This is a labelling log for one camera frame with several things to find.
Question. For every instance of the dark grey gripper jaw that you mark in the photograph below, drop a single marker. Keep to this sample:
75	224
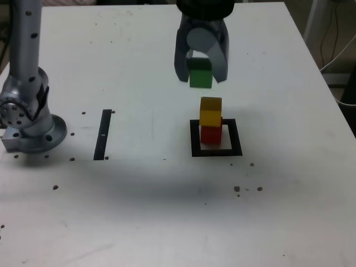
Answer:
180	58

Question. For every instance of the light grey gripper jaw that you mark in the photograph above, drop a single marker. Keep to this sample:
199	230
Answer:
221	55

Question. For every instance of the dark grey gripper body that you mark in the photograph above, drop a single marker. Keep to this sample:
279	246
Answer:
203	23

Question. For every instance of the green cube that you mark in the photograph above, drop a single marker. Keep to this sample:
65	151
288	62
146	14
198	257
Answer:
200	78

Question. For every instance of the yellow cube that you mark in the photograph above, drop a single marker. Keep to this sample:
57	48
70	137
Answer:
210	115

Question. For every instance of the red cube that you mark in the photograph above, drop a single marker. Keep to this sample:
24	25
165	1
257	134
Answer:
210	135

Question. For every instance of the black tape square outline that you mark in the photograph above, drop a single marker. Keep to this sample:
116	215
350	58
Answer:
239	139

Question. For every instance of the black tape strip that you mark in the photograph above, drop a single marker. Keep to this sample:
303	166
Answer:
102	144

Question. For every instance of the white frame post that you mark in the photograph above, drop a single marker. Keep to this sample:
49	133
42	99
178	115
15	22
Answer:
311	19

